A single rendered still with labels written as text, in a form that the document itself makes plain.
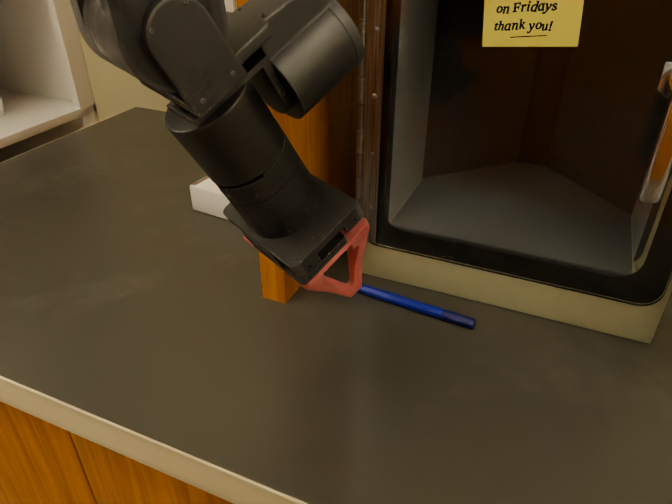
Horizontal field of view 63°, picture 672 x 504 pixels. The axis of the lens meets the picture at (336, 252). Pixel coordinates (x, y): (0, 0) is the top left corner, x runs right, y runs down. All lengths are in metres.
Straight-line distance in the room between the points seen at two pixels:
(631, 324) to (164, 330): 0.48
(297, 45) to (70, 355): 0.39
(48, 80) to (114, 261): 0.86
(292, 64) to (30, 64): 1.25
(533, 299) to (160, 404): 0.39
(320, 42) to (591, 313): 0.41
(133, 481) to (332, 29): 0.50
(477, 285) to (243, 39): 0.40
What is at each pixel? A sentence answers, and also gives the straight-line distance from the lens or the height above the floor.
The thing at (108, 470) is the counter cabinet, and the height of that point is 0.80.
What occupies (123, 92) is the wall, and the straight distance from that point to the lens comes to 1.39.
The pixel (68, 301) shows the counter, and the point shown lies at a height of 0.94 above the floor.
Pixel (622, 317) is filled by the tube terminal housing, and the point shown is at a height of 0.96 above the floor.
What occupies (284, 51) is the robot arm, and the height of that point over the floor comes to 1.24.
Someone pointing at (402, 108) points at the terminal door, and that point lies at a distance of 0.55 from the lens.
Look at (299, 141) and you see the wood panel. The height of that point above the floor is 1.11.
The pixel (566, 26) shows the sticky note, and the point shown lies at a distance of 0.51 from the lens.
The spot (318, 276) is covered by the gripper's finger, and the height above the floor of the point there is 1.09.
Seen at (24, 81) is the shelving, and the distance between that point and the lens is 1.60.
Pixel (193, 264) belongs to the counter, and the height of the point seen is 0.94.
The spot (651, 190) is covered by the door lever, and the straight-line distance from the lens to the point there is 0.49.
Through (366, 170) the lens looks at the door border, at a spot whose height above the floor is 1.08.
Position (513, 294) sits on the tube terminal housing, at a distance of 0.63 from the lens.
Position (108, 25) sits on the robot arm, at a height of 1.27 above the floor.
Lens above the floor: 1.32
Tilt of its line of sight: 32 degrees down
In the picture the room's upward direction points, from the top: straight up
